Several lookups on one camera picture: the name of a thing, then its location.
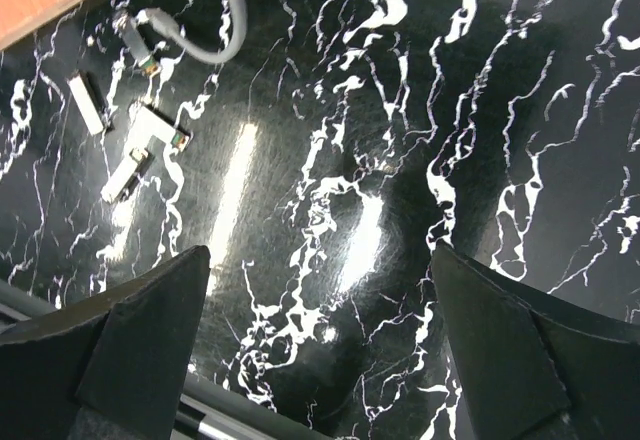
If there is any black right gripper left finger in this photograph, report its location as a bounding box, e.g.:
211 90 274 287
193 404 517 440
1 246 210 439

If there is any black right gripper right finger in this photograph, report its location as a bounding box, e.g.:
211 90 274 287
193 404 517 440
431 242 639 439

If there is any silver transceiver module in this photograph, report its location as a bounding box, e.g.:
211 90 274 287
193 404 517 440
131 106 191 151
100 147 149 204
67 71 110 136

